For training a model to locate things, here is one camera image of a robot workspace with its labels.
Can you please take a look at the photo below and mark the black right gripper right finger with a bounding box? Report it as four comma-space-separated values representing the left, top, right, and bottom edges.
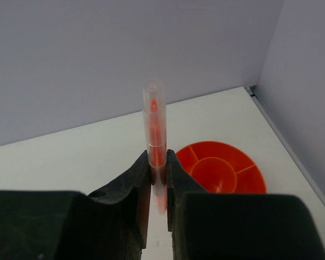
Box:
167, 150, 325, 259

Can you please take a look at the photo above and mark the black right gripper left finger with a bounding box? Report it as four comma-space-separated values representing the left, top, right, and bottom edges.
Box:
0, 152, 151, 259

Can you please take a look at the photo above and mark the orange slim highlighter pen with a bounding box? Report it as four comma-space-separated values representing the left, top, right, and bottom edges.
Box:
142, 79, 167, 215

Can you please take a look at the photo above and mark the orange round organizer container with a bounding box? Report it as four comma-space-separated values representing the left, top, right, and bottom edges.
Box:
177, 141, 267, 194

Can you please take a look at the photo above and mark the aluminium table edge rail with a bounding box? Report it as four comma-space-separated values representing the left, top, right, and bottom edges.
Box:
245, 85, 325, 215

